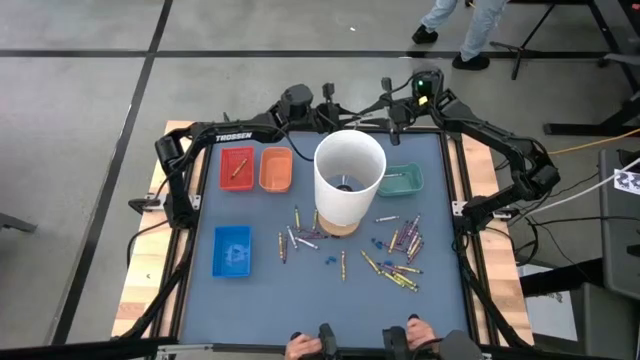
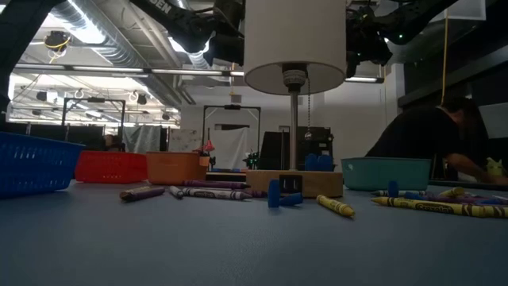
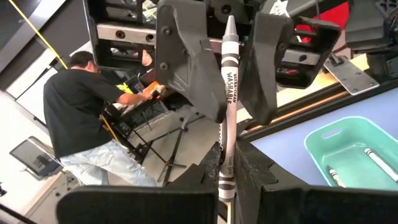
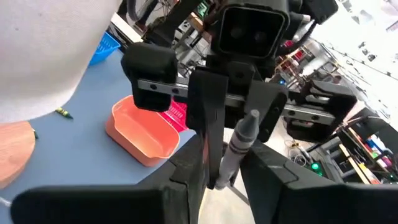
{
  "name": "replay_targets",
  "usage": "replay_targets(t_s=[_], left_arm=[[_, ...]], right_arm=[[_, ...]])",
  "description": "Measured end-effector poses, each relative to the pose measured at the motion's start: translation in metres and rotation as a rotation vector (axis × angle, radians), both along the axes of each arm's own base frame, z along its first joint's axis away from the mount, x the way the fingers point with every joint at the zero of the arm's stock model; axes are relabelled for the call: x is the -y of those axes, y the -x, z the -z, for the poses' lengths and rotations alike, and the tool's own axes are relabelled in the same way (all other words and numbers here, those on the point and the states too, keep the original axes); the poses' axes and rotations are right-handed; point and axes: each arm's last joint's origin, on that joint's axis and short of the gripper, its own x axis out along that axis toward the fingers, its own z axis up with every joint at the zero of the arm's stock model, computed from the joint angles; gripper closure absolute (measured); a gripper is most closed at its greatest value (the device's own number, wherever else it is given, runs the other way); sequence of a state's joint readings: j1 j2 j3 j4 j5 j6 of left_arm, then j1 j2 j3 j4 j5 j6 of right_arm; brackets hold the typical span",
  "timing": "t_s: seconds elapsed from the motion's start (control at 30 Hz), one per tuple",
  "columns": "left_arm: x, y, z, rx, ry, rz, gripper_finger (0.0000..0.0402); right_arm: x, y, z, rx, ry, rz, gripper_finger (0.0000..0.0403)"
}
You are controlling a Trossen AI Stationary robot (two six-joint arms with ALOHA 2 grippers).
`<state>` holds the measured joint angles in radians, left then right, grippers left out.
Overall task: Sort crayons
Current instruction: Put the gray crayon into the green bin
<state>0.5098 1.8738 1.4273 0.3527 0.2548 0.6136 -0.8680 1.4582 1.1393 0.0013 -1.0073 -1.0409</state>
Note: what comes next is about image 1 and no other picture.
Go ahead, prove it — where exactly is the black left camera cable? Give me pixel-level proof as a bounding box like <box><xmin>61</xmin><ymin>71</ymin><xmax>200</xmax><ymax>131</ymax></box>
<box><xmin>277</xmin><ymin>124</ymin><xmax>317</xmax><ymax>164</ymax></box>

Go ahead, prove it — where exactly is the grey cart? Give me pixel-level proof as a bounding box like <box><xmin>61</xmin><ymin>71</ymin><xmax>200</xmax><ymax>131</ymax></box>
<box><xmin>597</xmin><ymin>147</ymin><xmax>640</xmax><ymax>301</ymax></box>

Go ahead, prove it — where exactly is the orange plastic bin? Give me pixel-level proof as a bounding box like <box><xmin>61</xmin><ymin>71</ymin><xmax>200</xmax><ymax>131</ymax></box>
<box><xmin>258</xmin><ymin>146</ymin><xmax>294</xmax><ymax>194</ymax></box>

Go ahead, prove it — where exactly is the black desk leg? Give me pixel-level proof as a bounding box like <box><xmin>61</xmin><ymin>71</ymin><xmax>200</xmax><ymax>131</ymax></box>
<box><xmin>543</xmin><ymin>92</ymin><xmax>640</xmax><ymax>137</ymax></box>

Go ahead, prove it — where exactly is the blue plastic basket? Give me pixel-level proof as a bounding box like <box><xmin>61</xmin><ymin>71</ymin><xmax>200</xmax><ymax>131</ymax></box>
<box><xmin>212</xmin><ymin>225</ymin><xmax>253</xmax><ymax>279</ymax></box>

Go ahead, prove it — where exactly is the black tripod stand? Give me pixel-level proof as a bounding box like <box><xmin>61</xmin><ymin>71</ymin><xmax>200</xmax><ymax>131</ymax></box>
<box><xmin>488</xmin><ymin>0</ymin><xmax>621</xmax><ymax>81</ymax></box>

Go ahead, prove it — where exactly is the black leader arm handle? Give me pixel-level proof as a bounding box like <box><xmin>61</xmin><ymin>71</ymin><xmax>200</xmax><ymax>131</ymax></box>
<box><xmin>382</xmin><ymin>325</ymin><xmax>412</xmax><ymax>360</ymax></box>
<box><xmin>318</xmin><ymin>322</ymin><xmax>341</xmax><ymax>360</ymax></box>

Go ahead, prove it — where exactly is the person's left hand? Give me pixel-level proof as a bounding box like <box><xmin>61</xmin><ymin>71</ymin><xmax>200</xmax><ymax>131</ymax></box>
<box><xmin>284</xmin><ymin>333</ymin><xmax>324</xmax><ymax>360</ymax></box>

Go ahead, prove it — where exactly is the white box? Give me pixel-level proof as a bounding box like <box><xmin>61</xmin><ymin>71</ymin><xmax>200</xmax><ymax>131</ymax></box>
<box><xmin>519</xmin><ymin>264</ymin><xmax>581</xmax><ymax>344</ymax></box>

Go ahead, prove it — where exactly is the person's right hand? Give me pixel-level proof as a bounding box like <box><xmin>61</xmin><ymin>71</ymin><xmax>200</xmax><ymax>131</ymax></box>
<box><xmin>405</xmin><ymin>314</ymin><xmax>439</xmax><ymax>351</ymax></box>

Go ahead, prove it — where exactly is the white marker tag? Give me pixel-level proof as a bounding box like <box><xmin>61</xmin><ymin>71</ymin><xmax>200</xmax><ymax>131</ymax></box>
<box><xmin>612</xmin><ymin>168</ymin><xmax>640</xmax><ymax>196</ymax></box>

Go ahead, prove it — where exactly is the white cable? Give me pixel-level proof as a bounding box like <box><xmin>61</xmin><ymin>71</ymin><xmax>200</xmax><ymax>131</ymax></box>
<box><xmin>529</xmin><ymin>157</ymin><xmax>640</xmax><ymax>216</ymax></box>

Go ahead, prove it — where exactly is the blue-grey table mat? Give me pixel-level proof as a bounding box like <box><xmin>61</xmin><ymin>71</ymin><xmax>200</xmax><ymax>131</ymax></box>
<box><xmin>178</xmin><ymin>128</ymin><xmax>474</xmax><ymax>351</ymax></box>

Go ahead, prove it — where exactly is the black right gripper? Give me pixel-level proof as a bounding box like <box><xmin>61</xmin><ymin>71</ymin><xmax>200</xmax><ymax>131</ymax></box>
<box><xmin>367</xmin><ymin>94</ymin><xmax>426</xmax><ymax>147</ymax></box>

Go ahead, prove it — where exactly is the person's hand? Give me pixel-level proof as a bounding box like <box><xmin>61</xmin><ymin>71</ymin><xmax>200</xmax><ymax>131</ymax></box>
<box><xmin>284</xmin><ymin>333</ymin><xmax>324</xmax><ymax>360</ymax></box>
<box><xmin>405</xmin><ymin>314</ymin><xmax>439</xmax><ymax>351</ymax></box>

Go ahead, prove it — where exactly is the yellow extension cord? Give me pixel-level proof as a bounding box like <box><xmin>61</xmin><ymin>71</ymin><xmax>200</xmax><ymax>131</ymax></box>
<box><xmin>547</xmin><ymin>127</ymin><xmax>640</xmax><ymax>156</ymax></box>

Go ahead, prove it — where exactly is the dark grey bin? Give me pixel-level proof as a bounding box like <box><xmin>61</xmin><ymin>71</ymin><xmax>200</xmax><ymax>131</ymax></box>
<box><xmin>569</xmin><ymin>282</ymin><xmax>640</xmax><ymax>360</ymax></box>

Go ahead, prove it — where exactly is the grey furniture leg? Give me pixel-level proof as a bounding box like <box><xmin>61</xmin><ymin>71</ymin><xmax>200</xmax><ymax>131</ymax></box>
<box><xmin>0</xmin><ymin>212</ymin><xmax>39</xmax><ymax>235</ymax></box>

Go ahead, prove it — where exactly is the teal plastic bin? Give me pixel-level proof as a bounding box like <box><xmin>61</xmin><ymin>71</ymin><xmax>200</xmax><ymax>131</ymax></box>
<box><xmin>377</xmin><ymin>162</ymin><xmax>425</xmax><ymax>198</ymax></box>

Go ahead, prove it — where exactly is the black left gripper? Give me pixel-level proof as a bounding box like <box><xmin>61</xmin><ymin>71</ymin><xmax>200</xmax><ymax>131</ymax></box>
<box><xmin>313</xmin><ymin>101</ymin><xmax>375</xmax><ymax>132</ymax></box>

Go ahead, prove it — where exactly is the white lamp wooden base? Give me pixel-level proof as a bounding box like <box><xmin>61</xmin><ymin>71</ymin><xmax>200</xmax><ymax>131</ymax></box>
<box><xmin>313</xmin><ymin>128</ymin><xmax>388</xmax><ymax>238</ymax></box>

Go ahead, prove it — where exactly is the red plastic basket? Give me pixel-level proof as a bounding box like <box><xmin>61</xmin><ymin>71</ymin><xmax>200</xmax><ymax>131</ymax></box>
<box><xmin>218</xmin><ymin>145</ymin><xmax>256</xmax><ymax>193</ymax></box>

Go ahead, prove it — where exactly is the person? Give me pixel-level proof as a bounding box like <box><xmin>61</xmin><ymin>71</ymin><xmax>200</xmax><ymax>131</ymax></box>
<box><xmin>410</xmin><ymin>0</ymin><xmax>509</xmax><ymax>71</ymax></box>

